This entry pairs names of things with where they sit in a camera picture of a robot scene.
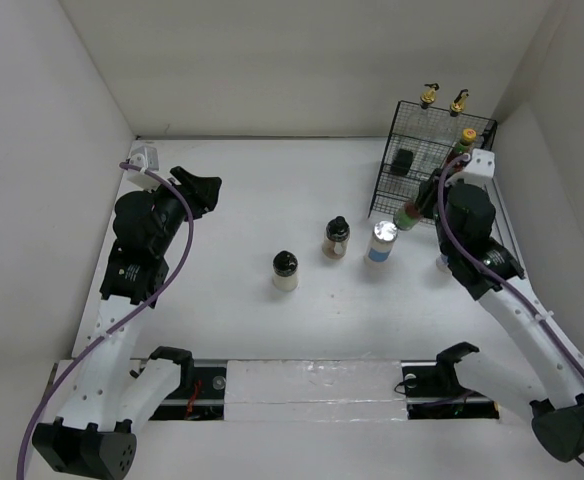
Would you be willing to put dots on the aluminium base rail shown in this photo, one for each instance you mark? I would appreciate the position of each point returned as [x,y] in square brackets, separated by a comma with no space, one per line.
[322,387]

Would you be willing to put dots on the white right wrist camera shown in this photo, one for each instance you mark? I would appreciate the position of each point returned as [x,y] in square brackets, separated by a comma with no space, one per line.
[480,169]

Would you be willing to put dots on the brown spice jar black cap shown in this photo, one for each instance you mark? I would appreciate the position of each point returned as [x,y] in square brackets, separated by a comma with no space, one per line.
[337,234]

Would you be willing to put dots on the blue label silver cap jar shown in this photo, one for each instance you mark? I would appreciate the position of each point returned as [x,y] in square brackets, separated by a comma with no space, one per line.
[383,237]

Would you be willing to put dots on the white spice jar black cap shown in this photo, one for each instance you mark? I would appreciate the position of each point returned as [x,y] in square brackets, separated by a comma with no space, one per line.
[285,271]

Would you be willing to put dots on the black wire rack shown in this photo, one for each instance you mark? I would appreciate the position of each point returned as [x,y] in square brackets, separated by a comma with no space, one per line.
[391,192]

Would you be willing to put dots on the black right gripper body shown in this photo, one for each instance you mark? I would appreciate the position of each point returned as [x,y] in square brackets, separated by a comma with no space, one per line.
[442,240]

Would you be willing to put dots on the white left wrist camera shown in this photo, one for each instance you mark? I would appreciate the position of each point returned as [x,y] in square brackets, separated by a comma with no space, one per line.
[143,159]

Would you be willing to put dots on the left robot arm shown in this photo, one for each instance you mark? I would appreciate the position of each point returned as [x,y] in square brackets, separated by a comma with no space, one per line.
[94,435]

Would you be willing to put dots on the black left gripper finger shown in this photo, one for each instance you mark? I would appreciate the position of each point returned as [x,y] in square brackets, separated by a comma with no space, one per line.
[205,203]
[202,186]

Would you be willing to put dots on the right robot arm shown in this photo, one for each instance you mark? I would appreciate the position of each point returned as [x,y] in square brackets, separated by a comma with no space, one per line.
[552,402]

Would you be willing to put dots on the glass oil bottle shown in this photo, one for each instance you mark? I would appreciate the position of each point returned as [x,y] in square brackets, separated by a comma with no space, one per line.
[421,122]
[448,129]

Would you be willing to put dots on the yellow cap sauce bottle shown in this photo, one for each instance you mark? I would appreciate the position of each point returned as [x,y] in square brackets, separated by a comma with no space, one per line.
[464,143]
[407,216]

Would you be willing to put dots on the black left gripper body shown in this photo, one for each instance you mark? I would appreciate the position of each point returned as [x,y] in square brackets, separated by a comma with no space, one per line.
[173,211]

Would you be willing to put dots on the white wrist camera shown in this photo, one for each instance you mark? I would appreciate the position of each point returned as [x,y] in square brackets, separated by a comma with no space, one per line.
[143,159]
[480,169]

